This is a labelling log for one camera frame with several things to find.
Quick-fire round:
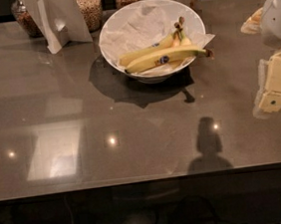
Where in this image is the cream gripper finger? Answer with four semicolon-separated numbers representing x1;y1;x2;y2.
240;8;263;35
256;50;281;113

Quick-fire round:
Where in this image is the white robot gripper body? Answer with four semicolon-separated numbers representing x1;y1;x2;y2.
260;0;281;50

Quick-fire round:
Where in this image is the yellow banana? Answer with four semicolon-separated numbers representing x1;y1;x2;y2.
125;45;213;74
118;17;185;67

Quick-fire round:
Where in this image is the white ceramic bowl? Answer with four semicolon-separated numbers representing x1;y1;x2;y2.
94;0;212;90

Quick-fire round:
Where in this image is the white paper towel liner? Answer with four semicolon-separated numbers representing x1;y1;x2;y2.
96;0;219;82

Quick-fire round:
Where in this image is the glass jar of grains middle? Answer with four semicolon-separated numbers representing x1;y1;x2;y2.
76;0;103;32

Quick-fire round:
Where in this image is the white folded card stand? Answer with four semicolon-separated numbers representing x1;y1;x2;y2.
22;0;93;54

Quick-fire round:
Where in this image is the glass jar of grains left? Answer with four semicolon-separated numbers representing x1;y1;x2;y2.
11;0;42;38

